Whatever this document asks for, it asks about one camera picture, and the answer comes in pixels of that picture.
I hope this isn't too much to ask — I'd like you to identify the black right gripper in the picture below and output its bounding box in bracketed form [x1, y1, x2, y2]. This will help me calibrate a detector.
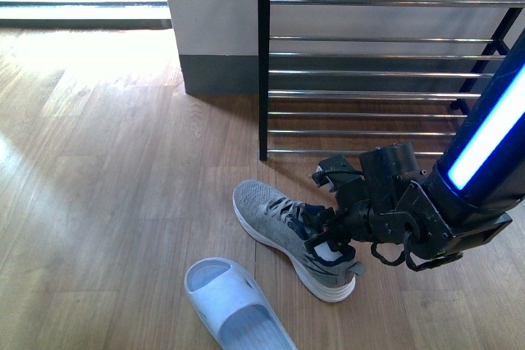
[304, 143, 463, 262]

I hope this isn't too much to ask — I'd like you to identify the grey sneaker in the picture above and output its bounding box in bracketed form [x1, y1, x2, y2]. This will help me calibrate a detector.
[232, 180, 364, 302]

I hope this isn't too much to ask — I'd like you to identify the light blue slide sandal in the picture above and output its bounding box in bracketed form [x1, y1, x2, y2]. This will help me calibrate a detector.
[185, 257, 296, 349]

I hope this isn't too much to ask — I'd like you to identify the black metal shoe rack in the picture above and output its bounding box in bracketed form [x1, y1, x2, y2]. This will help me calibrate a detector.
[258, 0, 524, 160]

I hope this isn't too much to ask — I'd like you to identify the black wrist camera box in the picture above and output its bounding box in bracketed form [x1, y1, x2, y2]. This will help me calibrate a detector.
[310, 154, 364, 193]

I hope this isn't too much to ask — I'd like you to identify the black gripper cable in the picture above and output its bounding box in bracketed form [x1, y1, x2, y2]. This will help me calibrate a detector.
[370, 230, 463, 273]

